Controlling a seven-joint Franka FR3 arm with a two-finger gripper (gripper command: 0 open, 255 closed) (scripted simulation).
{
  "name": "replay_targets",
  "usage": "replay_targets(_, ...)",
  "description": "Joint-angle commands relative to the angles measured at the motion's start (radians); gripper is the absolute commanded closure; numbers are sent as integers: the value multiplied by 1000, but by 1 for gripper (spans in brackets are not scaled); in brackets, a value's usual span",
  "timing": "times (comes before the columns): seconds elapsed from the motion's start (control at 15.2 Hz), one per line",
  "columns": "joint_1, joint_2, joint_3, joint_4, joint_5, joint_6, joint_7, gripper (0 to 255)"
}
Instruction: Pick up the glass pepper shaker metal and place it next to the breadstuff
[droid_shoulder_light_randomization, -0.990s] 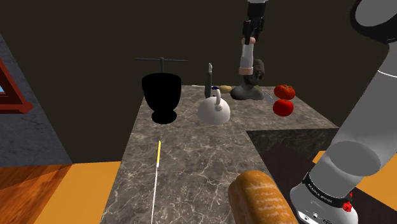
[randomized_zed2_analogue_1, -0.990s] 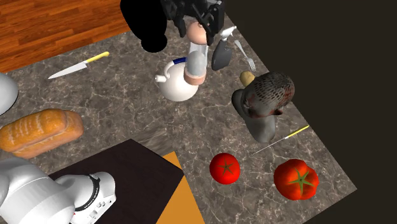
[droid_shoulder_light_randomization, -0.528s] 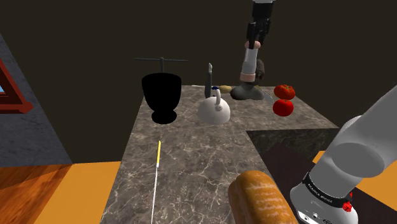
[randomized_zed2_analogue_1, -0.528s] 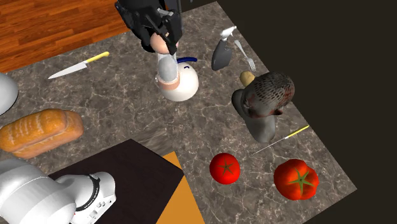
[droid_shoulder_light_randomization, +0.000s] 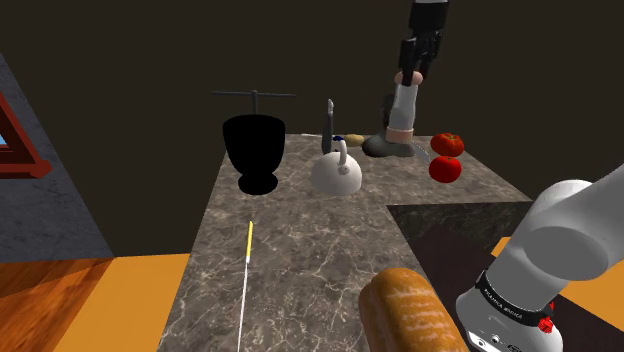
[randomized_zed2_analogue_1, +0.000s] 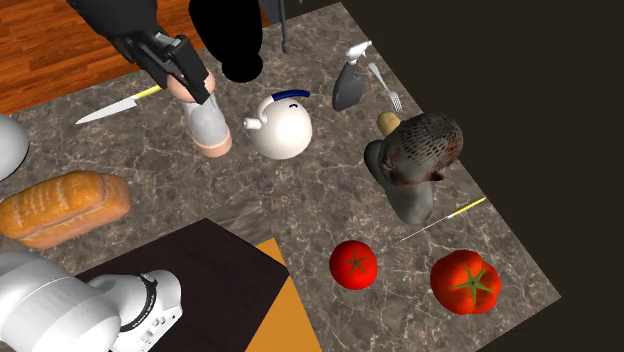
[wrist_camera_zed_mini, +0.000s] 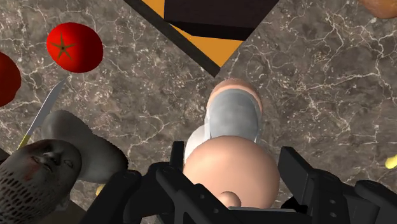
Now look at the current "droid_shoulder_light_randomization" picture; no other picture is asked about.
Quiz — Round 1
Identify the white grinder with beige ends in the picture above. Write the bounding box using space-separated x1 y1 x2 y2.
384 70 424 145

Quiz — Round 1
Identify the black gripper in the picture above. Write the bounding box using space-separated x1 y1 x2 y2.
398 1 450 87

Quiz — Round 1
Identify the dark robot stand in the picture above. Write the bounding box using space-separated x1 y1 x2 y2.
406 223 624 352

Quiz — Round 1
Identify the thin white rod yellow handle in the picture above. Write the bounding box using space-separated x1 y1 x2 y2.
236 220 255 352

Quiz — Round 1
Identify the brown bread loaf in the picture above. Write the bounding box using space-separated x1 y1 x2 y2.
358 266 470 352

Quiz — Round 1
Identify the white kettle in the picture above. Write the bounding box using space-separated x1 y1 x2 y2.
309 135 364 198

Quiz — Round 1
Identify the grey knife blade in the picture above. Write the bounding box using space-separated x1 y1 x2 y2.
412 141 433 165

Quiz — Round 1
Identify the red tomato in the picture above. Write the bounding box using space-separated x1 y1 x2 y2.
427 155 463 185
429 131 466 159

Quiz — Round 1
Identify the grey T-shaped tap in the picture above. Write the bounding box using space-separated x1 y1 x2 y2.
211 89 298 116

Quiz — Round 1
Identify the black vase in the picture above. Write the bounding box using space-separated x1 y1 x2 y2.
222 113 287 197

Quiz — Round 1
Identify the grey upright knife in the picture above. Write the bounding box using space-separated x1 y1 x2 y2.
321 98 336 156

